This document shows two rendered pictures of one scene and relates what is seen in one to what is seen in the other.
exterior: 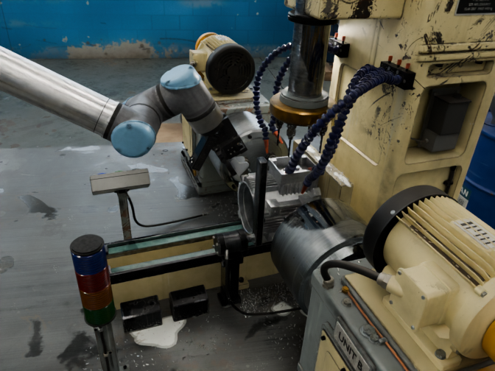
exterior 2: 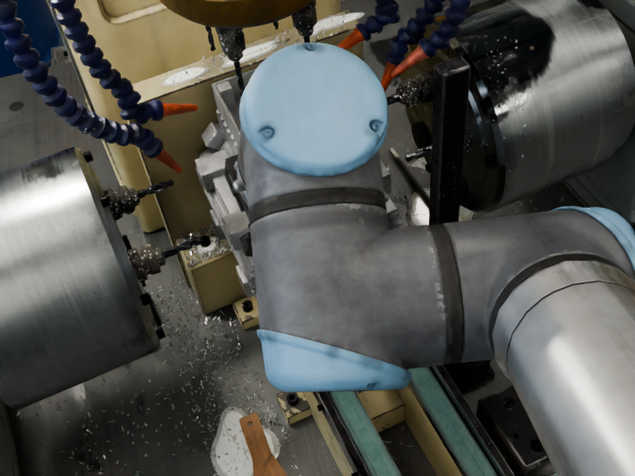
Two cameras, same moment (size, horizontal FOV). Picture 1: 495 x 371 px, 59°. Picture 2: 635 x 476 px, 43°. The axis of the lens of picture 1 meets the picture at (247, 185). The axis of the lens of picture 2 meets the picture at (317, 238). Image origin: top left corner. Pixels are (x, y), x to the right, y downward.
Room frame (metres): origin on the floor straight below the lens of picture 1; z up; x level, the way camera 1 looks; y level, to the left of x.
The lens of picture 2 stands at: (1.04, 0.56, 1.74)
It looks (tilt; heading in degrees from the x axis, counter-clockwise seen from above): 50 degrees down; 273
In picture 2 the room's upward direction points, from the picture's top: 8 degrees counter-clockwise
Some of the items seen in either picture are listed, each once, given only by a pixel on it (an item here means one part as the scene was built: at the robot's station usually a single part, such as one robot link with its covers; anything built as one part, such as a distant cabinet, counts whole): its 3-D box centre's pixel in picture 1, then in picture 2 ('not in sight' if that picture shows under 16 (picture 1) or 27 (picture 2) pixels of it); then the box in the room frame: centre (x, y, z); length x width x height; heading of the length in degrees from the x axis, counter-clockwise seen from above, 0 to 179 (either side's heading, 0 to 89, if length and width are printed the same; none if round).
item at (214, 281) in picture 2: not in sight; (213, 266); (1.23, -0.13, 0.86); 0.07 x 0.06 x 0.12; 21
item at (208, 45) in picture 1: (212, 90); not in sight; (1.68, 0.16, 1.16); 0.33 x 0.26 x 0.42; 21
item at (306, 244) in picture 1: (337, 267); (528, 90); (0.79, -0.22, 1.04); 0.41 x 0.25 x 0.25; 21
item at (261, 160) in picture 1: (258, 203); (447, 161); (0.93, -0.03, 1.12); 0.04 x 0.03 x 0.26; 111
